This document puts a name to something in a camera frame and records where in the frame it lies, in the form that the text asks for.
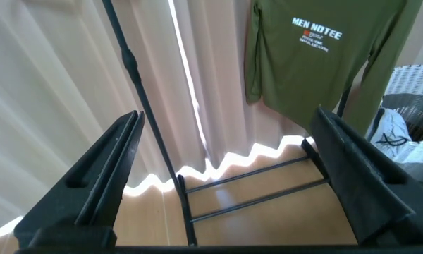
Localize white laundry basket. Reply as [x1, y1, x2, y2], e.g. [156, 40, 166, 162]
[364, 64, 423, 186]

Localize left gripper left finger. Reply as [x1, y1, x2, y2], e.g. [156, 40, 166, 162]
[14, 110, 146, 248]

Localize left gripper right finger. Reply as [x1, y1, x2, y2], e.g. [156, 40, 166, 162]
[308, 106, 423, 246]

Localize pale grey shorts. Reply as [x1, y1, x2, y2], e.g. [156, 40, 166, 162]
[369, 107, 414, 160]

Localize black clothes rack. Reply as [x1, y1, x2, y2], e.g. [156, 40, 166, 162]
[101, 0, 353, 247]

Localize green printed shirt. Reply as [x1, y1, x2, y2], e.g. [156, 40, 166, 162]
[244, 0, 423, 137]

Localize beige curtain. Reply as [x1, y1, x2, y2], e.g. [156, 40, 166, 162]
[0, 0, 423, 232]

